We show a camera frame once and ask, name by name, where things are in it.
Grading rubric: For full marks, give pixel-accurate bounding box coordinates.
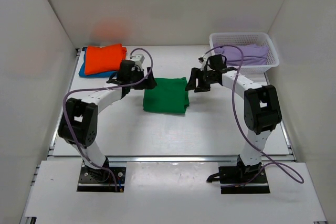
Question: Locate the purple t shirt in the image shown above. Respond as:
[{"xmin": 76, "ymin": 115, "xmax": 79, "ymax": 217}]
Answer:
[{"xmin": 214, "ymin": 44, "xmax": 269, "ymax": 66}]

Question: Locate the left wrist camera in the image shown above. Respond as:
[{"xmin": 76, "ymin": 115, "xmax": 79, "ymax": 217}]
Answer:
[{"xmin": 130, "ymin": 54, "xmax": 145, "ymax": 67}]

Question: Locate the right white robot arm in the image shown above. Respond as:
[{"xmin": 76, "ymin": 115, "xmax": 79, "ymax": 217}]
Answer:
[{"xmin": 185, "ymin": 55, "xmax": 282, "ymax": 182}]

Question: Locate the white plastic basket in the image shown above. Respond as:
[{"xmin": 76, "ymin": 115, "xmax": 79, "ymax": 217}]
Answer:
[{"xmin": 209, "ymin": 32, "xmax": 279, "ymax": 73}]

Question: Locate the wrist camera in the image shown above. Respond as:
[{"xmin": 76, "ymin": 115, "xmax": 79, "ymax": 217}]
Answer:
[
  {"xmin": 130, "ymin": 54, "xmax": 145, "ymax": 67},
  {"xmin": 198, "ymin": 56, "xmax": 208, "ymax": 70}
]

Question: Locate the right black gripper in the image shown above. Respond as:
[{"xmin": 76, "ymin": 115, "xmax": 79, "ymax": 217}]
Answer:
[{"xmin": 185, "ymin": 68, "xmax": 215, "ymax": 93}]

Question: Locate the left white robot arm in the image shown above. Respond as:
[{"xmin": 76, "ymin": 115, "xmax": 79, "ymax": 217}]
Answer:
[{"xmin": 58, "ymin": 60, "xmax": 156, "ymax": 181}]

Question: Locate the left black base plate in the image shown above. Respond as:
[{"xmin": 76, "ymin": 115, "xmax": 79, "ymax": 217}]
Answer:
[{"xmin": 77, "ymin": 164, "xmax": 127, "ymax": 193}]

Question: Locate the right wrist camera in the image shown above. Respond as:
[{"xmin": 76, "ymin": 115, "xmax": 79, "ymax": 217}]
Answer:
[{"xmin": 198, "ymin": 56, "xmax": 208, "ymax": 70}]

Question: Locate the green t shirt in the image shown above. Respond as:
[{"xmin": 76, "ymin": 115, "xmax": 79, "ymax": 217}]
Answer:
[{"xmin": 143, "ymin": 77, "xmax": 190, "ymax": 115}]

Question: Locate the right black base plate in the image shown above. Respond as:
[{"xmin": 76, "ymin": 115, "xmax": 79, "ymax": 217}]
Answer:
[{"xmin": 206, "ymin": 162, "xmax": 270, "ymax": 195}]

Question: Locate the folded blue t shirt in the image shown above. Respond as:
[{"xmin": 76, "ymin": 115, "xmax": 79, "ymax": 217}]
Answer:
[{"xmin": 78, "ymin": 48, "xmax": 125, "ymax": 78}]

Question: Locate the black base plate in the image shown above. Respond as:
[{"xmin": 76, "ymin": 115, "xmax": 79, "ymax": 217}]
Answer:
[
  {"xmin": 206, "ymin": 162, "xmax": 270, "ymax": 195},
  {"xmin": 77, "ymin": 164, "xmax": 127, "ymax": 193}
]

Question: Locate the folded orange t shirt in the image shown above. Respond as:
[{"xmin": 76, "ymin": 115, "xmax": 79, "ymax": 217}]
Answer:
[{"xmin": 85, "ymin": 44, "xmax": 127, "ymax": 75}]

